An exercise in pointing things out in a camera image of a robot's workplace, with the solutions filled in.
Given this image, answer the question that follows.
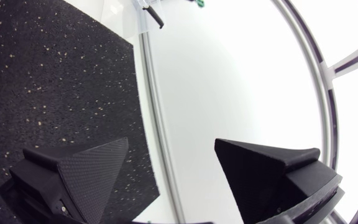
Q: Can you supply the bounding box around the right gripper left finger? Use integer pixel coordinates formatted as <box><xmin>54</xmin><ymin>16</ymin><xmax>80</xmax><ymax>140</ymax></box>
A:
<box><xmin>9</xmin><ymin>138</ymin><xmax>129</xmax><ymax>224</ymax></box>

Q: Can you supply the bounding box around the clear plastic bin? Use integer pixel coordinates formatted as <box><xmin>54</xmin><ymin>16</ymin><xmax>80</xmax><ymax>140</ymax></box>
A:
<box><xmin>100</xmin><ymin>0</ymin><xmax>168</xmax><ymax>39</ymax></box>

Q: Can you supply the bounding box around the black speckled mat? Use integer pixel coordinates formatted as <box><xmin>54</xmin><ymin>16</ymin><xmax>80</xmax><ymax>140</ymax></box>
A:
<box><xmin>0</xmin><ymin>0</ymin><xmax>160</xmax><ymax>224</ymax></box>

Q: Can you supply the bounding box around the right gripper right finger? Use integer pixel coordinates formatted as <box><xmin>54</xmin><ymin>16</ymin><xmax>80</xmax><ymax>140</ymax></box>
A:
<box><xmin>214</xmin><ymin>138</ymin><xmax>343</xmax><ymax>224</ymax></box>

